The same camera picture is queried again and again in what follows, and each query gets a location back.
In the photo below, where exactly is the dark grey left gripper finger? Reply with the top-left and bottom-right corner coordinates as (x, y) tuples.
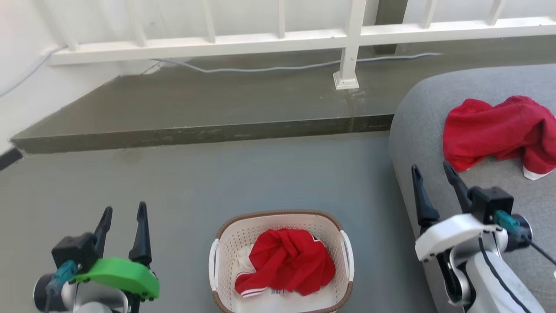
(128, 201), (153, 266)
(93, 206), (113, 258)

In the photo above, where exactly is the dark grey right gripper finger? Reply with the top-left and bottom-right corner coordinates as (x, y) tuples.
(411, 164), (441, 235)
(443, 161), (474, 213)

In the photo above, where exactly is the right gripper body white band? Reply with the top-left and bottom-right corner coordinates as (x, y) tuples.
(414, 212), (509, 307)

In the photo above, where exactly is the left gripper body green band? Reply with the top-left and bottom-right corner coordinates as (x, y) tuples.
(71, 257), (160, 313)

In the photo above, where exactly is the red garment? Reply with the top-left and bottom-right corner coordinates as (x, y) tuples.
(442, 96), (556, 181)
(235, 228), (336, 298)

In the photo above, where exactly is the grey fabric sofa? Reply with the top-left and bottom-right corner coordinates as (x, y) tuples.
(389, 64), (556, 313)

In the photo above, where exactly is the white laundry basket brown rim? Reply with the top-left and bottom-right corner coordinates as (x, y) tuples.
(208, 210), (354, 313)

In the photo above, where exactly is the black baseboard strip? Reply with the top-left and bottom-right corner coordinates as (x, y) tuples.
(0, 148), (23, 171)

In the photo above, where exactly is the grey concrete step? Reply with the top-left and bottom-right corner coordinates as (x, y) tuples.
(11, 37), (556, 153)

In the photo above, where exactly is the white railing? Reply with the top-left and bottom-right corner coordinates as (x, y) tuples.
(35, 0), (556, 90)

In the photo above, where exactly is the black camera cable teal plug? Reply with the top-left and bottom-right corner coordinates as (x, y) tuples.
(494, 210), (556, 266)
(43, 260), (79, 313)

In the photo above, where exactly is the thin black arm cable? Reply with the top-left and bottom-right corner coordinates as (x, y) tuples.
(478, 237), (531, 313)

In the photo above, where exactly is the thin grey wall cable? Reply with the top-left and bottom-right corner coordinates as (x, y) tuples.
(0, 46), (443, 97)

